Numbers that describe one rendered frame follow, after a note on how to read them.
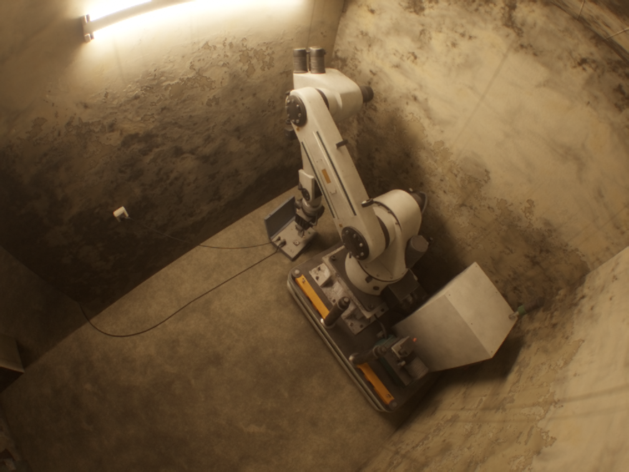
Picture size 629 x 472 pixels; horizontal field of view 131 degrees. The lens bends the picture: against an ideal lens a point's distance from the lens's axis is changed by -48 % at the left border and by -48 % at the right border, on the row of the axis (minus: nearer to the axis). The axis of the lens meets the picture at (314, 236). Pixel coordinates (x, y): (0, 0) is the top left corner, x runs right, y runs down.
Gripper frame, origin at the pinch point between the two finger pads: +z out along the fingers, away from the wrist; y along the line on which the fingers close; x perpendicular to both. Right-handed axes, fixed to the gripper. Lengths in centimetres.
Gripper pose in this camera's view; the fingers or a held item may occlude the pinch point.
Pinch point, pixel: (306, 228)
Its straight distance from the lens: 246.7
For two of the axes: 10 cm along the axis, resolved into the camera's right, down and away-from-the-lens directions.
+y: 6.2, -6.1, 4.9
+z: -1.5, 5.2, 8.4
